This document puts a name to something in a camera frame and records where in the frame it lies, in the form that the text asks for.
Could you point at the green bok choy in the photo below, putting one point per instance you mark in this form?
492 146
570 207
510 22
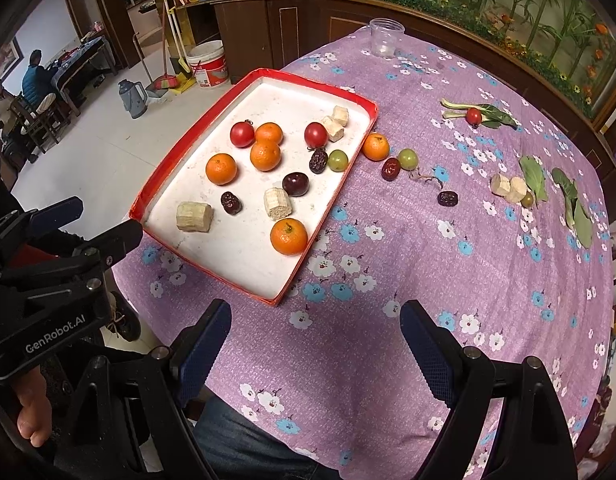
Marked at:
500 119

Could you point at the green grape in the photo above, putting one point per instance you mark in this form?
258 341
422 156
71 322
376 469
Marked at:
407 158
526 201
338 160

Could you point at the white plastic bucket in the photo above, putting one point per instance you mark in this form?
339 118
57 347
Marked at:
210 65

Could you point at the person's left hand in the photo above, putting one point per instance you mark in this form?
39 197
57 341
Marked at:
34 410

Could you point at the dried red date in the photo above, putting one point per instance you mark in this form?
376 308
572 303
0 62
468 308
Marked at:
231 202
446 198
390 169
318 160

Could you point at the clear plastic cup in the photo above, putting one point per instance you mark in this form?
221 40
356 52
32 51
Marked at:
386 37

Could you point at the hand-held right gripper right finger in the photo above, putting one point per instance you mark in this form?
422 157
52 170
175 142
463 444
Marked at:
430 355

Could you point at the red broom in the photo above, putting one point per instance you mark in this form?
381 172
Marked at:
164 81

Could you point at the dry fruit stem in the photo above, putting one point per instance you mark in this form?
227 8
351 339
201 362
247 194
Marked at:
426 178

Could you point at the beige sugarcane piece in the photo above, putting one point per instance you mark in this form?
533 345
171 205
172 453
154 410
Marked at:
341 114
194 216
500 183
278 203
517 190
333 131

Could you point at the dark covered table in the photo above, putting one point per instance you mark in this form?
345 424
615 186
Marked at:
83 62

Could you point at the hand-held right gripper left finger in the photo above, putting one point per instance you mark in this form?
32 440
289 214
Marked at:
203 355

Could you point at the purple floral tablecloth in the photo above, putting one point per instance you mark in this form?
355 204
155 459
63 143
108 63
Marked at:
387 260

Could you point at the red tomato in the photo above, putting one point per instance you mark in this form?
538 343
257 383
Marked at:
242 134
473 116
315 134

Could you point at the orange tangerine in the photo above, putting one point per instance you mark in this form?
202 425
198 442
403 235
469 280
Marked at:
265 156
289 236
376 146
221 168
270 131

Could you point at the brown shoe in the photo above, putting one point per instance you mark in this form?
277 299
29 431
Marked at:
123 317

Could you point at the grey thermos kettle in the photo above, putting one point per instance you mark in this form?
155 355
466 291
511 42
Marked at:
133 97

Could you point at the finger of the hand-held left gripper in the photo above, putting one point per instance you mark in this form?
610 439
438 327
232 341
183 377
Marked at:
58 215
113 242

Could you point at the dark purple plum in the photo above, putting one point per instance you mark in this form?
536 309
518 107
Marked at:
295 183

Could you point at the person's jeans leg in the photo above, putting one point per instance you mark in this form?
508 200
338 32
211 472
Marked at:
248 445

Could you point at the red-rimmed white tray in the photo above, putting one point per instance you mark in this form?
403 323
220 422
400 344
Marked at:
238 260

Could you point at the wooden chair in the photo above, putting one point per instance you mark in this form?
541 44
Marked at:
35 122

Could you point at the green vegetable leaf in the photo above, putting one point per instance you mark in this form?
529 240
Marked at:
565 185
532 175
581 227

